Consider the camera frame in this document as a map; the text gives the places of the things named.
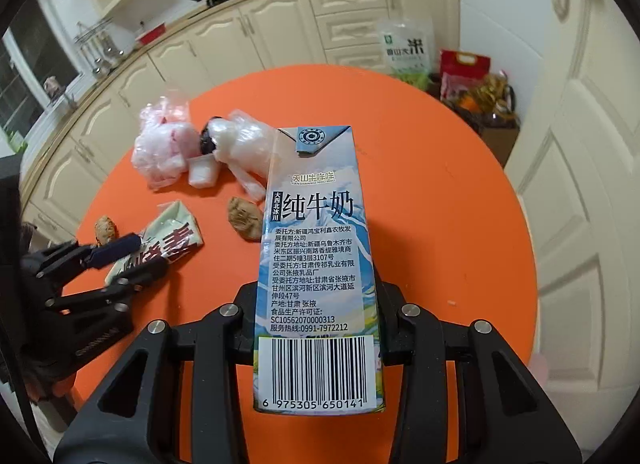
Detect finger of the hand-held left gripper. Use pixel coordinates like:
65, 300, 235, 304
20, 233, 143, 285
45, 259, 170, 315

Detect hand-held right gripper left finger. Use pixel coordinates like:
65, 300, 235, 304
52, 281, 261, 464

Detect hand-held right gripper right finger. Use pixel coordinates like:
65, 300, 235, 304
372, 274, 583, 464

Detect white brown snack wrapper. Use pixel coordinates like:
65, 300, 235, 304
104, 200, 205, 287

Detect blue white milk carton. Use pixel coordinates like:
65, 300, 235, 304
252, 124, 388, 417

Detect brown crumpled lump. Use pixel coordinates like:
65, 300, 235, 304
227, 197, 265, 241
95, 215, 119, 246

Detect round table with orange cover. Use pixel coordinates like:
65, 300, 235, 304
60, 66, 538, 464

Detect pink plastic bag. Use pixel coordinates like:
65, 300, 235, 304
131, 97, 201, 190

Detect black crumpled wrapper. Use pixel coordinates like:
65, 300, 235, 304
199, 117, 221, 155

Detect green packet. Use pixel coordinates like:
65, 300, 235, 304
2, 127, 28, 152

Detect clear plastic bag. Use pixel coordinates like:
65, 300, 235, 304
207, 112, 278, 201

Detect cardboard box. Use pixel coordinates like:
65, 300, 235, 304
450, 94, 521, 167

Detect hanging utensil rack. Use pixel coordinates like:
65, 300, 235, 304
75, 17, 123, 78

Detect barred window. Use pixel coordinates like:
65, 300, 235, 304
0, 0, 83, 130

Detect red basin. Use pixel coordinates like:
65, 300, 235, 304
135, 22, 167, 45

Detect cream panelled door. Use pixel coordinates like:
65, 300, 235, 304
502, 0, 640, 395

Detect cooking oil bottle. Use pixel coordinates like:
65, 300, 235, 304
475, 72, 516, 120

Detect red gift bag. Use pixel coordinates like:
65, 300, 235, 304
439, 49, 491, 100

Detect white green rice bag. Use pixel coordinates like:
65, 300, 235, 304
376, 18, 433, 90

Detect row of cream base cabinets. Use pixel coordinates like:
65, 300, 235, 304
20, 0, 461, 245

